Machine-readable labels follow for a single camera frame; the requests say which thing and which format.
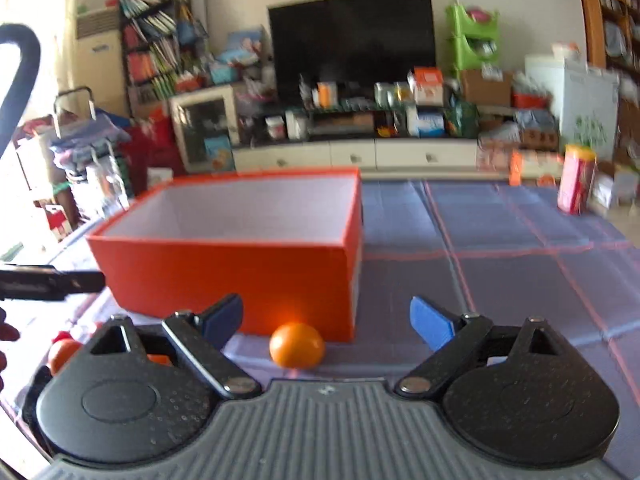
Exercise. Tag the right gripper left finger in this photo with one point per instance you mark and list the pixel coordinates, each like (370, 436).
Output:
(134, 393)

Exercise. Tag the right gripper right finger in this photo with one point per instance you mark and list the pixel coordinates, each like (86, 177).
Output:
(520, 394)

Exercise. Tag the yellow-orange orange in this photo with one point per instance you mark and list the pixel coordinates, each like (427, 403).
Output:
(297, 346)

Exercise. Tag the small red tomato left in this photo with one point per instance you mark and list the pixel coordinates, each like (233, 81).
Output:
(62, 335)

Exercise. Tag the large orange left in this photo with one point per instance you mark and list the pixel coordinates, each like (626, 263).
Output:
(61, 352)

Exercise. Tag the orange cardboard box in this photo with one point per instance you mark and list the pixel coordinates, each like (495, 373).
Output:
(289, 243)

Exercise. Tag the white floor air conditioner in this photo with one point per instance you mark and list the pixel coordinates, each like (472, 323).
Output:
(98, 59)

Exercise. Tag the red yellow cylindrical can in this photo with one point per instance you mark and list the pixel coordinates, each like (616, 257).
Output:
(576, 179)

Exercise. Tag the white glass door cabinet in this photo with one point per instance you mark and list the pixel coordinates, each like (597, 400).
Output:
(206, 129)

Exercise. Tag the black bookshelf with books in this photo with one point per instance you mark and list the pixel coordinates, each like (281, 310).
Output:
(161, 46)

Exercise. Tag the white chest freezer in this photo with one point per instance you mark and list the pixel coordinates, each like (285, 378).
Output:
(584, 101)

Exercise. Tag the white TV stand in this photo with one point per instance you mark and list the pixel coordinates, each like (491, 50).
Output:
(403, 155)

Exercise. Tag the brown cardboard box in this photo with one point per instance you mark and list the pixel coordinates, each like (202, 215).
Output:
(479, 90)

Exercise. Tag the green stacked plastic bins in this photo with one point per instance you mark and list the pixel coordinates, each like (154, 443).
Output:
(474, 37)

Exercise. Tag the black flat screen television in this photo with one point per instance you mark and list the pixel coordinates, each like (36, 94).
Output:
(357, 42)

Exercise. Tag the wooden display shelf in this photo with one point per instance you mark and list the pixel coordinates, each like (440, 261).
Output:
(612, 35)

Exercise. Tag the wire rack trolley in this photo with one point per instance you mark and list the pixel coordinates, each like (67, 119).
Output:
(90, 153)

